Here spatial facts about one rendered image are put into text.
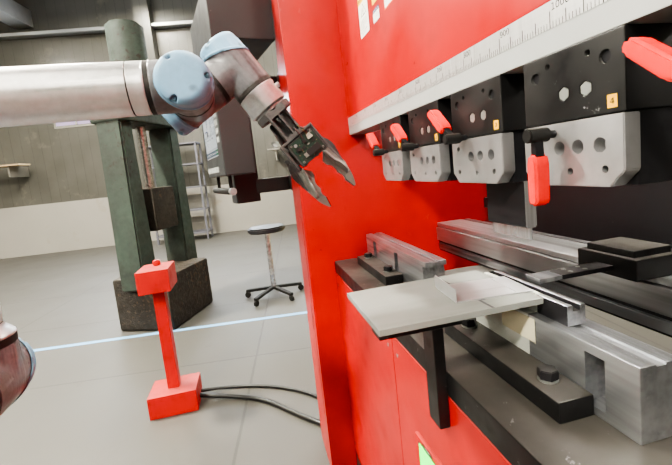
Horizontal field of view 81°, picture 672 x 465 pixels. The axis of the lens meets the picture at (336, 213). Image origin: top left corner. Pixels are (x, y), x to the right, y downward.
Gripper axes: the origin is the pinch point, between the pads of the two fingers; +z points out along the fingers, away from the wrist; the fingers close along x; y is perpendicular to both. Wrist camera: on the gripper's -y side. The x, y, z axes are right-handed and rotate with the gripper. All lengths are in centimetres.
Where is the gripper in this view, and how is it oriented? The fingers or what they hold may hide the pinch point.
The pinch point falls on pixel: (338, 191)
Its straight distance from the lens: 79.1
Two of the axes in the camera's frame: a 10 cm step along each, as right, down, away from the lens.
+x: 7.6, -6.5, 0.5
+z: 6.4, 7.5, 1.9
